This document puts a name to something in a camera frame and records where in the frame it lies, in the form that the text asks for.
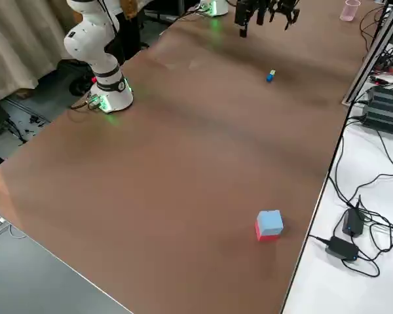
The aluminium post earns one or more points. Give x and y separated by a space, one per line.
370 52

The person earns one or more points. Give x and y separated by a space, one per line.
131 39

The light blue and red block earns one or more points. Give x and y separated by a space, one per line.
270 224

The black finned power supply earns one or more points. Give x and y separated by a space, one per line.
383 111

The black power adapter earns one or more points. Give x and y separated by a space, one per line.
342 248
352 224

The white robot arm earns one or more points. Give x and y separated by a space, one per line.
95 49
217 8

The pink plastic cup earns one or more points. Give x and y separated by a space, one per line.
349 11

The grey side table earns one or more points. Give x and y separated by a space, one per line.
36 281

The blue magnetic cube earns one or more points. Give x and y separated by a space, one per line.
270 78

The beige curtain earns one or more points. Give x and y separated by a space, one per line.
19 49

